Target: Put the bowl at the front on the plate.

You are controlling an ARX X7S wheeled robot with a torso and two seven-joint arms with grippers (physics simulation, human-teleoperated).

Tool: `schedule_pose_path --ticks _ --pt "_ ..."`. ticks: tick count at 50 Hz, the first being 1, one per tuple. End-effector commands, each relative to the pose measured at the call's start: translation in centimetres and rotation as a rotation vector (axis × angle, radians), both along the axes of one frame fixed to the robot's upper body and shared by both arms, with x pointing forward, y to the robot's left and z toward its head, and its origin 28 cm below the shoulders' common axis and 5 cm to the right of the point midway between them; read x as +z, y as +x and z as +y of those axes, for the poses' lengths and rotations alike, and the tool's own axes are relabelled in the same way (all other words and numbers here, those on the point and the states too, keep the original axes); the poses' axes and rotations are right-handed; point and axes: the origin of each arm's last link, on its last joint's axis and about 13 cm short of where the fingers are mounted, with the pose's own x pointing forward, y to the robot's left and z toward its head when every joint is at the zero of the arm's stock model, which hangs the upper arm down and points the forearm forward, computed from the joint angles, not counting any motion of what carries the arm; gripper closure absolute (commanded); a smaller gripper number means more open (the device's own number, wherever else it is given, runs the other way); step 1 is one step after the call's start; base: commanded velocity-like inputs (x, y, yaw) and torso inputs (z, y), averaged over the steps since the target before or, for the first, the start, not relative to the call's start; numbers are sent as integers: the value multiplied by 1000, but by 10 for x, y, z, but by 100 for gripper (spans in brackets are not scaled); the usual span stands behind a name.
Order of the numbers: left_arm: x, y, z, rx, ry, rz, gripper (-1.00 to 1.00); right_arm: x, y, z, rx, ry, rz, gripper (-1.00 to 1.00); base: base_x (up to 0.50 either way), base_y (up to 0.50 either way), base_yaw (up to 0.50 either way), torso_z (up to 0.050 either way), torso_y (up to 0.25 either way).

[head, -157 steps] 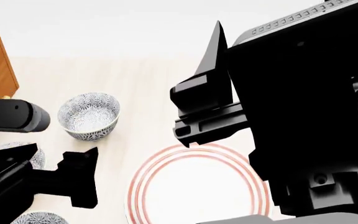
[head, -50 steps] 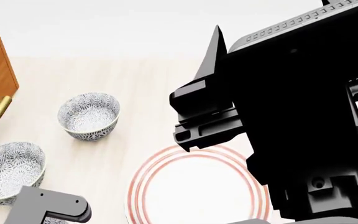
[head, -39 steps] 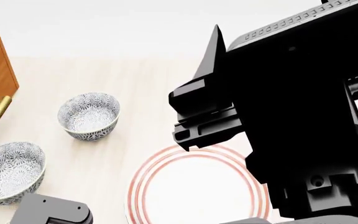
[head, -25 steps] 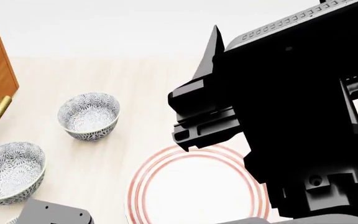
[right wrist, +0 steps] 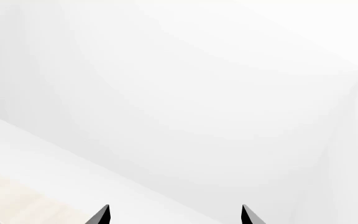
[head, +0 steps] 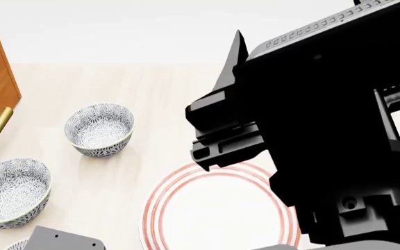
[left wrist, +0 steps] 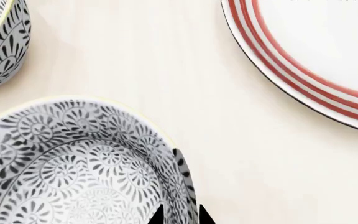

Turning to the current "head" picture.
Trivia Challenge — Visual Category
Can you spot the black right gripper slotted finger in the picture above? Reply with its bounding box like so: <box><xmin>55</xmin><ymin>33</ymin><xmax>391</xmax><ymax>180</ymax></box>
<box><xmin>185</xmin><ymin>87</ymin><xmax>267</xmax><ymax>172</ymax></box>

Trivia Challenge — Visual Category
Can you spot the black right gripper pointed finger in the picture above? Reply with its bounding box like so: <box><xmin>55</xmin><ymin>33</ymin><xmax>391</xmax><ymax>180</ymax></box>
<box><xmin>212</xmin><ymin>29</ymin><xmax>250</xmax><ymax>92</ymax></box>

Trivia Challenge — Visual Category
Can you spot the white plate with red rings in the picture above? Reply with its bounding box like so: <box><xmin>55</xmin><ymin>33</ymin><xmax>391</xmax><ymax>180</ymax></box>
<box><xmin>140</xmin><ymin>160</ymin><xmax>302</xmax><ymax>250</ymax></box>

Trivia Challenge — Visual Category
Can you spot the grey floral patterned bowl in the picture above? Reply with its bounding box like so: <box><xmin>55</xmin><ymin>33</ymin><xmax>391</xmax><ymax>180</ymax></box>
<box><xmin>63</xmin><ymin>102</ymin><xmax>135</xmax><ymax>158</ymax></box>
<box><xmin>3</xmin><ymin>238</ymin><xmax>31</xmax><ymax>250</ymax></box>
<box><xmin>0</xmin><ymin>157</ymin><xmax>53</xmax><ymax>230</ymax></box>

